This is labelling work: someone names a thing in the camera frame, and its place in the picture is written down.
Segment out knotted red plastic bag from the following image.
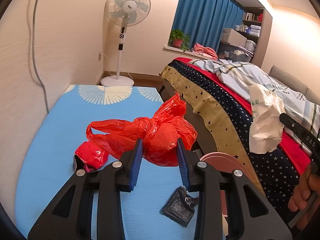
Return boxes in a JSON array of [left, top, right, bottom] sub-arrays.
[[86, 92, 197, 167]]

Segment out blue curtain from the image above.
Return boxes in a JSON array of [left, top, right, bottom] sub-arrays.
[[171, 0, 245, 50]]

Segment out grey headboard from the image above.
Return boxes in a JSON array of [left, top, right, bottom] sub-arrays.
[[269, 65, 319, 105]]

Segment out grey wall cable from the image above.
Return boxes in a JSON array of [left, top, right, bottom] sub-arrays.
[[29, 0, 50, 114]]

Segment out white storage box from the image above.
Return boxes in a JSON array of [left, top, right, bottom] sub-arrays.
[[220, 28, 247, 47]]

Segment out small red wrapper ball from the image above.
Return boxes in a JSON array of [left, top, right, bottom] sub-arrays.
[[74, 141, 109, 172]]

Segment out dark pink patterned box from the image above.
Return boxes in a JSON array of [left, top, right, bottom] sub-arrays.
[[73, 155, 90, 173]]

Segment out wooden bookshelf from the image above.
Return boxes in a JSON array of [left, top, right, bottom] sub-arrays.
[[234, 7, 265, 62]]

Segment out pink clothes on sill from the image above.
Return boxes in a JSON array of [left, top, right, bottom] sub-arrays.
[[193, 43, 218, 60]]

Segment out white standing fan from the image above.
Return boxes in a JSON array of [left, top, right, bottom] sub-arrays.
[[100, 0, 151, 87]]

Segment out star patterned bed blanket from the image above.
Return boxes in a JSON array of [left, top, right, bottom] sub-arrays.
[[160, 58, 310, 213]]

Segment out potted green plant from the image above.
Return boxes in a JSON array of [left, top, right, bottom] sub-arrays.
[[168, 29, 190, 50]]

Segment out white paper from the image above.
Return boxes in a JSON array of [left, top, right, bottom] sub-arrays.
[[249, 84, 285, 154]]

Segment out right hand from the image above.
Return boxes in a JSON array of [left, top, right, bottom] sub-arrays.
[[287, 166, 320, 230]]

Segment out plaid duvet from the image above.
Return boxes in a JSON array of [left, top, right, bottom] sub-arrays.
[[189, 60, 319, 138]]

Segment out pink trash bin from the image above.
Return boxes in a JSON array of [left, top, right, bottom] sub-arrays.
[[199, 151, 253, 230]]

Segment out wall power outlet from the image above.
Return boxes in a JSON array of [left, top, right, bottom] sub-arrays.
[[98, 53, 107, 61]]

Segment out black plastic bag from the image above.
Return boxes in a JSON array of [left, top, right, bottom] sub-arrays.
[[159, 186, 199, 228]]

